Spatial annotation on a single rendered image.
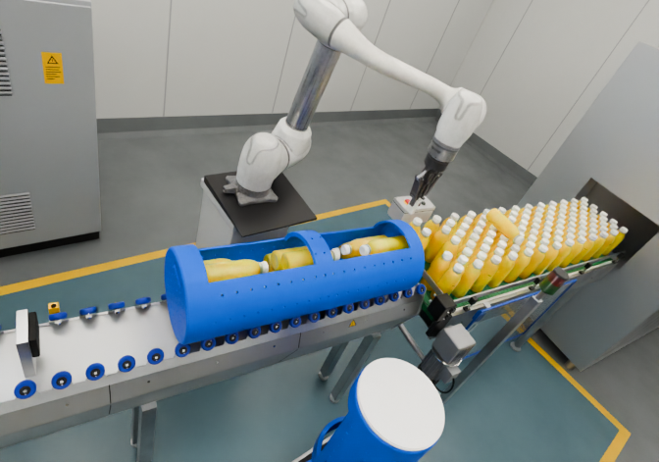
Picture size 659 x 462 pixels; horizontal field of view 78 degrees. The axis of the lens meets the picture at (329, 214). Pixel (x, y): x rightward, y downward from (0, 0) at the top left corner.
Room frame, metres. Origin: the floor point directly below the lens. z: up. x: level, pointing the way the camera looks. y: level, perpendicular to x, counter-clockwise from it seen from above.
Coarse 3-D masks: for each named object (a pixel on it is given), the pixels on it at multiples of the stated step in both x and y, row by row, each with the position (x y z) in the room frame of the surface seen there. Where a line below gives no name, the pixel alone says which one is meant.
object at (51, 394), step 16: (384, 304) 1.18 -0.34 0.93; (400, 304) 1.22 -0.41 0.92; (320, 320) 0.98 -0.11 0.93; (336, 320) 1.02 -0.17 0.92; (272, 336) 0.84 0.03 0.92; (192, 352) 0.68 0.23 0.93; (208, 352) 0.70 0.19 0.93; (224, 352) 0.73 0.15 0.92; (144, 368) 0.59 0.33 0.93; (160, 368) 0.61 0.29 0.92; (80, 384) 0.49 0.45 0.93; (96, 384) 0.50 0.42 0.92; (112, 384) 0.52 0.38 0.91; (16, 400) 0.40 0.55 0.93; (32, 400) 0.41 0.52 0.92; (48, 400) 0.43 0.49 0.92
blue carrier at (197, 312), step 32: (384, 224) 1.38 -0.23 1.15; (192, 256) 0.77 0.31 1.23; (224, 256) 0.96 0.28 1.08; (256, 256) 1.03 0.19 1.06; (320, 256) 0.97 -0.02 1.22; (384, 256) 1.12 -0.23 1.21; (416, 256) 1.20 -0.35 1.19; (192, 288) 0.69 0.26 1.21; (224, 288) 0.73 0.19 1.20; (256, 288) 0.78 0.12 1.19; (288, 288) 0.84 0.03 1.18; (320, 288) 0.91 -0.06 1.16; (352, 288) 0.99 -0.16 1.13; (384, 288) 1.08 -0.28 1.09; (192, 320) 0.64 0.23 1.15; (224, 320) 0.69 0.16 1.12; (256, 320) 0.76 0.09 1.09
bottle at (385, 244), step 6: (372, 240) 1.21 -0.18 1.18; (378, 240) 1.21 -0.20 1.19; (384, 240) 1.22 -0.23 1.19; (390, 240) 1.24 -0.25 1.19; (396, 240) 1.25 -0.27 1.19; (402, 240) 1.27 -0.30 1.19; (372, 246) 1.18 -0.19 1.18; (378, 246) 1.18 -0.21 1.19; (384, 246) 1.20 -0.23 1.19; (390, 246) 1.21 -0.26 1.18; (396, 246) 1.23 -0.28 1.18; (402, 246) 1.25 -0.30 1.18; (408, 246) 1.27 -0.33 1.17; (372, 252) 1.17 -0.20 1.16; (378, 252) 1.17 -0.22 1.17
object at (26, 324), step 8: (24, 312) 0.53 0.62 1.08; (32, 312) 0.54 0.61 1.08; (16, 320) 0.50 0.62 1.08; (24, 320) 0.51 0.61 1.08; (32, 320) 0.52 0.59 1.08; (16, 328) 0.49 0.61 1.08; (24, 328) 0.49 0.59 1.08; (32, 328) 0.50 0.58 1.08; (16, 336) 0.47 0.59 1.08; (24, 336) 0.47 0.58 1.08; (32, 336) 0.48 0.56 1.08; (16, 344) 0.45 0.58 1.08; (24, 344) 0.46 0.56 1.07; (32, 344) 0.47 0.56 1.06; (24, 352) 0.46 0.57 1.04; (32, 352) 0.47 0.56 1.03; (24, 360) 0.46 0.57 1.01; (32, 360) 0.47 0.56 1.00; (24, 368) 0.45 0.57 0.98; (32, 368) 0.46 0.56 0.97; (32, 376) 0.46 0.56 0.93
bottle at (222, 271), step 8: (208, 264) 0.80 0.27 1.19; (216, 264) 0.81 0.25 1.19; (224, 264) 0.82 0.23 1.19; (232, 264) 0.84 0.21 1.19; (240, 264) 0.85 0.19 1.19; (248, 264) 0.86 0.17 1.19; (256, 264) 0.88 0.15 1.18; (208, 272) 0.77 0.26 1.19; (216, 272) 0.78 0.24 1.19; (224, 272) 0.80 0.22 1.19; (232, 272) 0.81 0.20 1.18; (240, 272) 0.83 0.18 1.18; (248, 272) 0.85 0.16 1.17; (256, 272) 0.86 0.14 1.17; (208, 280) 0.76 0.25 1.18; (216, 280) 0.77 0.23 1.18; (224, 280) 0.79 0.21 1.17
